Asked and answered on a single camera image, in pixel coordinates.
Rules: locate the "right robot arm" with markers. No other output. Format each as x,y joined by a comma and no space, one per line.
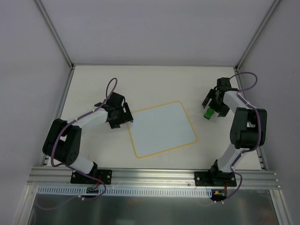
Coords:
247,133

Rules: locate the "aluminium frame post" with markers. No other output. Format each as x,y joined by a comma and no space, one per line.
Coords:
250,46
53,31

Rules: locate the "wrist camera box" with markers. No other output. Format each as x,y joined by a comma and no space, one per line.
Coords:
223,83
115,101

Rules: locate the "yellow-framed whiteboard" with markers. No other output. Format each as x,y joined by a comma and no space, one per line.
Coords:
160,129

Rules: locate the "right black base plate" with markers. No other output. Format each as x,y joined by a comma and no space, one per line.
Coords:
218,179

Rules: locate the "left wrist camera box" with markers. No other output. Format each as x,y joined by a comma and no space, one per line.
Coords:
115,101

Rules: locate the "left aluminium frame post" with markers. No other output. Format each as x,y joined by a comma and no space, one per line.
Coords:
53,31

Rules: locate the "white slotted cable duct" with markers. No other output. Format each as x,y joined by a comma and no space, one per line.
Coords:
126,191

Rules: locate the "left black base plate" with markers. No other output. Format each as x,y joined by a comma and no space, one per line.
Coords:
104,175

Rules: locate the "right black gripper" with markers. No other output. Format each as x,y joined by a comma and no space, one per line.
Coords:
215,106

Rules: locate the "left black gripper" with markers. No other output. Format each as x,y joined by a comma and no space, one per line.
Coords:
125,115

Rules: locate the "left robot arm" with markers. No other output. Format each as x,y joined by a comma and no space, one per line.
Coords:
64,138

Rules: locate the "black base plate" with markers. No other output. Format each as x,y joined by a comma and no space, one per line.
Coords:
218,179
104,175

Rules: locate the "aluminium mounting rail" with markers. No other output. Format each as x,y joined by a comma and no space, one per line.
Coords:
149,178

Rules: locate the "right aluminium frame post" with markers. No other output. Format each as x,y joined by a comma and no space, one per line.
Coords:
250,46

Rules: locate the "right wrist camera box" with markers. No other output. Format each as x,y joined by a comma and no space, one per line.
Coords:
223,83

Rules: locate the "green whiteboard eraser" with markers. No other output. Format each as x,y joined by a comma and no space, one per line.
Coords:
208,114

